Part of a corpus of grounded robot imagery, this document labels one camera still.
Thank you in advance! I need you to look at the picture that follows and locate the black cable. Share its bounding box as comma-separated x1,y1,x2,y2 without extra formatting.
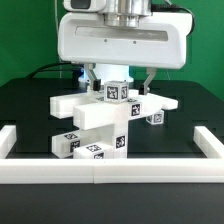
26,61,82,80

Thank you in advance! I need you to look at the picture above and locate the white chair seat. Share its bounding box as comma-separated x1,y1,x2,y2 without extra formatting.
81,121,128,159

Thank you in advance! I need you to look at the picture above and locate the white chair back frame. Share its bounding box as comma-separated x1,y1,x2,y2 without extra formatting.
50,90,178,130

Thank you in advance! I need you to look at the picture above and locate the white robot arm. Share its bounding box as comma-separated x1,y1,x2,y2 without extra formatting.
58,0,195,87

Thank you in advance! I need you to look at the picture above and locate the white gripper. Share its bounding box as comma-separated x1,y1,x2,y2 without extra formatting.
57,0,194,97

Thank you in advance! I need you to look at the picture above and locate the white U-shaped fence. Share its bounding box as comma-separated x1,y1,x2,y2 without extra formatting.
0,125,224,184

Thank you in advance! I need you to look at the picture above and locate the white tagged cube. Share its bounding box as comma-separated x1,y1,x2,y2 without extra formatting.
104,81,129,103
146,110,164,125

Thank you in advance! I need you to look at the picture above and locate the grey hose cable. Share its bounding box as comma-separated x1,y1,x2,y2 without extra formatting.
150,0,196,38

